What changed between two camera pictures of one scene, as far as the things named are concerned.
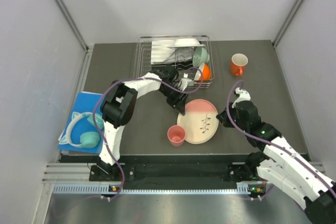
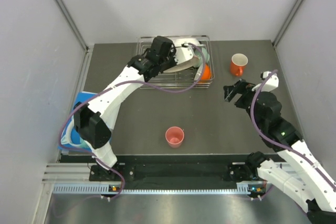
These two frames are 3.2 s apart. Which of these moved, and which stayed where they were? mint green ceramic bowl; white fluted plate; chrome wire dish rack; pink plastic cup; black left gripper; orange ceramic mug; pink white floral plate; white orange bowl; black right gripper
Moved: black right gripper; black left gripper; pink white floral plate
Stayed: pink plastic cup; white fluted plate; white orange bowl; mint green ceramic bowl; orange ceramic mug; chrome wire dish rack
